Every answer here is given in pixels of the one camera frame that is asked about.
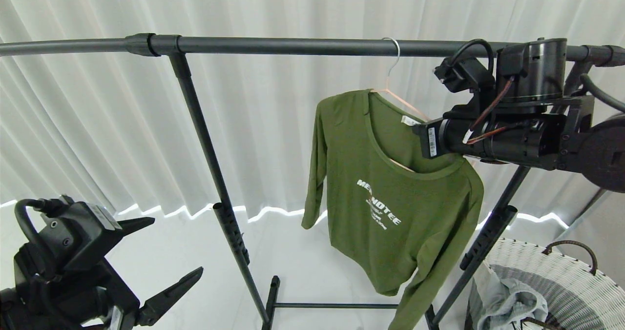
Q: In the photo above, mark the green shirt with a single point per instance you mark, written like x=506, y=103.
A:
x=390, y=208

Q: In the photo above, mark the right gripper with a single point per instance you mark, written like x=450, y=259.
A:
x=512, y=142

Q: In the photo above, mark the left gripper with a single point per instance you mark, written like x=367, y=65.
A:
x=73, y=296

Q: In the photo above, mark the white laundry basket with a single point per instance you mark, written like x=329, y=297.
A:
x=576, y=281

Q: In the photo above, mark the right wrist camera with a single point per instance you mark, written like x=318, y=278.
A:
x=464, y=73

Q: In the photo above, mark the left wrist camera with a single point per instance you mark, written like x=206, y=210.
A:
x=83, y=232

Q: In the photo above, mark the black clothes rack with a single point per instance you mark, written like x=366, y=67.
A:
x=293, y=45

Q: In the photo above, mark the white curtain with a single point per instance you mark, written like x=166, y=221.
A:
x=268, y=125

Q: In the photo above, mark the pink clothes hanger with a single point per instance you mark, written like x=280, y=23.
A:
x=396, y=51

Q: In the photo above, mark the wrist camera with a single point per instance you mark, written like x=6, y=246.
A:
x=83, y=232
x=464, y=73

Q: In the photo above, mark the pale grey shorts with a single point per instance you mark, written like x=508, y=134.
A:
x=512, y=300

